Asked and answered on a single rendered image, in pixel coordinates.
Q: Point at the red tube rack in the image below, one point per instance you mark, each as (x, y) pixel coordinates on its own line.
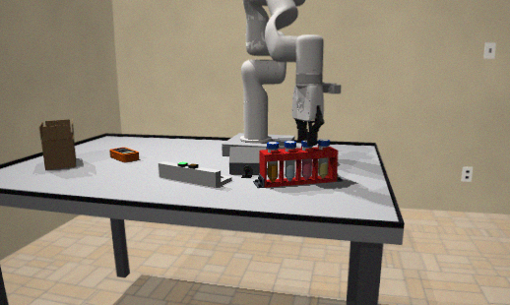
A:
(298, 155)

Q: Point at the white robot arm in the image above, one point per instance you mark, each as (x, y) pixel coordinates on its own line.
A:
(264, 39)

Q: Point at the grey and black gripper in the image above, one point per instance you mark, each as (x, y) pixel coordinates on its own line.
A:
(306, 102)

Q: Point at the brown cardboard box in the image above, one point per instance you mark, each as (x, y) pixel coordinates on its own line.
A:
(58, 149)

